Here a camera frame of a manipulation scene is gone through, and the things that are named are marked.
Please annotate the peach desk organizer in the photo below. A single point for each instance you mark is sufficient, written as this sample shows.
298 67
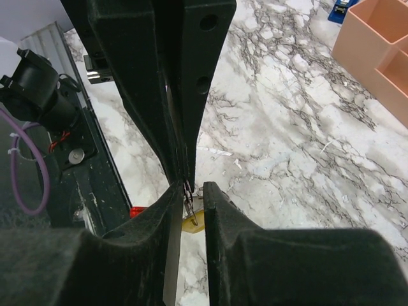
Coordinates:
372 48

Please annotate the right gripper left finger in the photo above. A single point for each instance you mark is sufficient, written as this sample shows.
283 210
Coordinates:
134 264

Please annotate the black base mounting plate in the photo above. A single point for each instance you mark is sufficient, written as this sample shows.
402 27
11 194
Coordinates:
85 186

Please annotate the blue black stapler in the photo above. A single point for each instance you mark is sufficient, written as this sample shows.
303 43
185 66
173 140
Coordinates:
339 10

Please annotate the yellow key tag with key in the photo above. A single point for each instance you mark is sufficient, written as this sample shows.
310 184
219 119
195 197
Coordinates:
194 223

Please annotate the aluminium frame rail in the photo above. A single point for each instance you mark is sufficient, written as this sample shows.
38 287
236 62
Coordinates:
43 40

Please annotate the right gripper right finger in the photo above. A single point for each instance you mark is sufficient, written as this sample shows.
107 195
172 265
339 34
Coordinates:
249 265

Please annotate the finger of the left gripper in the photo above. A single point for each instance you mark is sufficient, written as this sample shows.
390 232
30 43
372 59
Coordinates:
123 33
191 35

